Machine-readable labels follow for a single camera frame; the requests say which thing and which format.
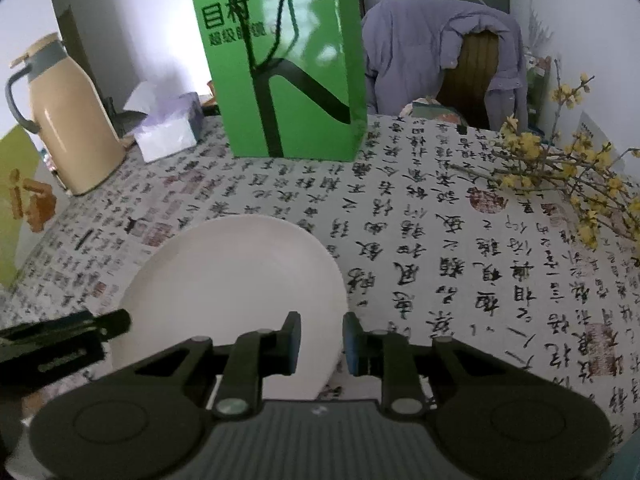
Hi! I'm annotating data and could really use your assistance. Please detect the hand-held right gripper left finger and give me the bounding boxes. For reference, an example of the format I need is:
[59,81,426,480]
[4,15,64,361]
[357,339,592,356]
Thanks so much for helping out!
[132,311,302,418]

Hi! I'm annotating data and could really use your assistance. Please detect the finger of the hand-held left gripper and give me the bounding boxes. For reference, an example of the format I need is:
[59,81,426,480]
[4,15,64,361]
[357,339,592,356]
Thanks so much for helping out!
[91,308,132,343]

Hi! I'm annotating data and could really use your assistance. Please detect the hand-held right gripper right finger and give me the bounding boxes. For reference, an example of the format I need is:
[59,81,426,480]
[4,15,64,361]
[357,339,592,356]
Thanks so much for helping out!
[342,311,511,417]

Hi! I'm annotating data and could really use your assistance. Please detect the white plate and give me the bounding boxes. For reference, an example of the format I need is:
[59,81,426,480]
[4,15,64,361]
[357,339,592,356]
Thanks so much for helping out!
[102,215,349,403]

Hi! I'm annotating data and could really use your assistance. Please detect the yellow-green snack box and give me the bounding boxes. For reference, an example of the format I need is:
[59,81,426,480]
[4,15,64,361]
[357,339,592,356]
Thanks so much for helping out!
[0,125,58,288]

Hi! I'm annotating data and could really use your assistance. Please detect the purple tissue pack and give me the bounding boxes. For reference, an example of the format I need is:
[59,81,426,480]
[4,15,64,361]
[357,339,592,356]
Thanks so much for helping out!
[122,81,205,163]

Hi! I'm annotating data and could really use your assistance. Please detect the beige thermos jug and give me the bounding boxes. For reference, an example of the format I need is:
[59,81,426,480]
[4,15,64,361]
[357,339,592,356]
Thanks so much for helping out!
[5,32,127,197]

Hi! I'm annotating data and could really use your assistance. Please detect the green patterned chair cushion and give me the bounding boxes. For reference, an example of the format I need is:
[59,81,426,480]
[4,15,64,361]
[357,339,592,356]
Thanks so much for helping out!
[405,100,468,123]

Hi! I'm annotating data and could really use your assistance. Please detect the yellow flower branches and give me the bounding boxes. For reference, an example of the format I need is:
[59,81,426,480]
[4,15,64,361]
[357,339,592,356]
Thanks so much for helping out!
[450,57,640,251]

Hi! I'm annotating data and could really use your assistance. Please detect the green paper bag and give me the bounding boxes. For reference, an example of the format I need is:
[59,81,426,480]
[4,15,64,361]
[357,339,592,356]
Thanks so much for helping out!
[186,0,368,161]

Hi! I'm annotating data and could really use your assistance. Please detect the wooden chair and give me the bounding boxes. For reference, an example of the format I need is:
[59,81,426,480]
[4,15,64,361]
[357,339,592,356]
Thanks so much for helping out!
[434,34,501,131]

